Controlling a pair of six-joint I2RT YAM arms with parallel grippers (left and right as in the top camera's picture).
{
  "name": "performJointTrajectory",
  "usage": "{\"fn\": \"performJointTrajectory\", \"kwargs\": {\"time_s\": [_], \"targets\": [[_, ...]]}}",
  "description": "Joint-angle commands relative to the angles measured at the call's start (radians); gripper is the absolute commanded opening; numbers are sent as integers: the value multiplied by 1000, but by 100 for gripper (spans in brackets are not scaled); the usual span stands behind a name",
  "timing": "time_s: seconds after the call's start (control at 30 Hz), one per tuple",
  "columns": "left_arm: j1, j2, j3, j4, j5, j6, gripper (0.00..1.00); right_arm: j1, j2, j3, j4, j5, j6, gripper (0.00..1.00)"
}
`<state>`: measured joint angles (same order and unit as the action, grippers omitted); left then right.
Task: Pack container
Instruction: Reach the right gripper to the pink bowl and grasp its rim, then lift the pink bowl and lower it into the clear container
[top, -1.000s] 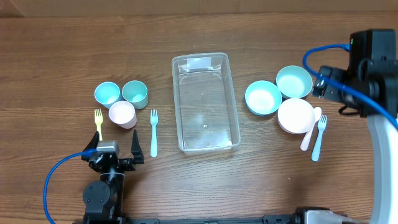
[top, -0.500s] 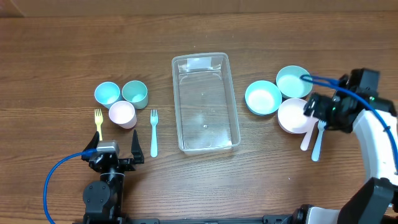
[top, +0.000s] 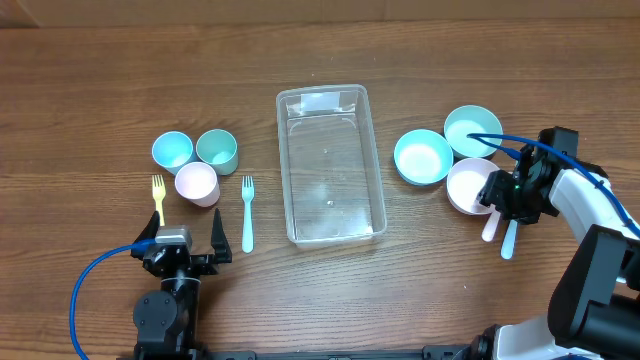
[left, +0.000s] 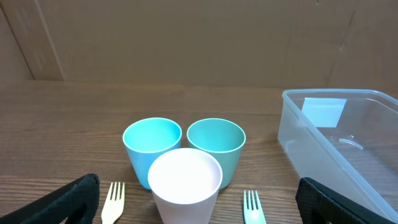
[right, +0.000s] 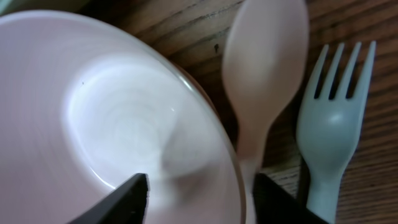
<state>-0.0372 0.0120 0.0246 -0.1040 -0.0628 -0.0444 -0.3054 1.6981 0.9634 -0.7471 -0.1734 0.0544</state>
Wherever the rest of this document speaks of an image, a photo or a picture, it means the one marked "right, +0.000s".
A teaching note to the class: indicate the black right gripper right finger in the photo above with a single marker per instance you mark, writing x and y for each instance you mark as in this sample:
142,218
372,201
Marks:
274,205

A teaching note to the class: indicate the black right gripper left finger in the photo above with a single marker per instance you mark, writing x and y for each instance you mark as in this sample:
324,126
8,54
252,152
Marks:
125,205

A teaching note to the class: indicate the light blue plastic fork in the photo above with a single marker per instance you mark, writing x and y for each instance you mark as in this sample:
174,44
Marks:
328,130

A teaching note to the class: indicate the pink plastic spoon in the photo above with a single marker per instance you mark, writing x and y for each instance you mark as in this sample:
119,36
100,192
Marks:
263,66

